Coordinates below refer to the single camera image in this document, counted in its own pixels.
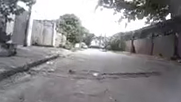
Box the grey concrete pavement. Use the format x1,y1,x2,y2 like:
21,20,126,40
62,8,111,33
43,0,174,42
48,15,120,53
0,39,71,100

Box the small tree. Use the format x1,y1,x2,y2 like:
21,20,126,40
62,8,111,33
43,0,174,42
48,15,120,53
80,30,97,48

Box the long grey wall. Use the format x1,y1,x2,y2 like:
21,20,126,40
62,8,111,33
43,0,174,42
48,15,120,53
109,9,181,64

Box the round green tree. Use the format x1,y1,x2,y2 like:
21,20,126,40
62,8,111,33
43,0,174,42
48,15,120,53
54,12,88,50

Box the dark kerb gutter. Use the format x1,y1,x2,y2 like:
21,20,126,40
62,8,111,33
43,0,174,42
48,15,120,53
0,46,61,102

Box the pale wall with gate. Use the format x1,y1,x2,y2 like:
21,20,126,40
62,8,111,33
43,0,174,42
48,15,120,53
10,10,71,52

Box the overhanging tree crown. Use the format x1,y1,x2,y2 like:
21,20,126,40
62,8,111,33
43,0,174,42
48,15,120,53
72,0,181,31

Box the green bushes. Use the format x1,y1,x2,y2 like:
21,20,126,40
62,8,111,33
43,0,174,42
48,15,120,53
106,34,129,54

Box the grey asphalt road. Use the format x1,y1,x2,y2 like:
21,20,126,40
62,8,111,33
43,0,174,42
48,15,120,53
0,35,181,102

